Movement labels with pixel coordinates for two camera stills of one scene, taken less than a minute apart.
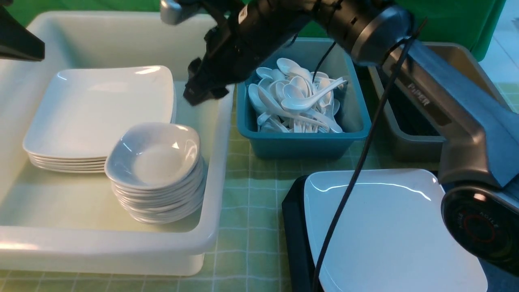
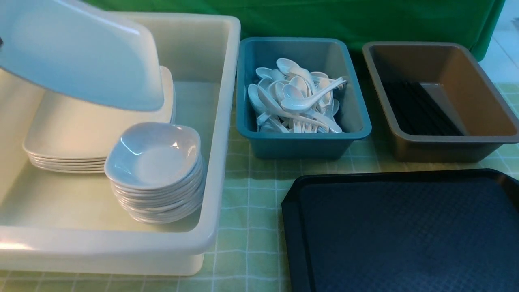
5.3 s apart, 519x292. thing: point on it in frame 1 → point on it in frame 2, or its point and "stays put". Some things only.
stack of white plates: (81, 109) stays put
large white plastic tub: (56, 220) stays put
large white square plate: (391, 236) → (56, 44)
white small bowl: (153, 155) stays put
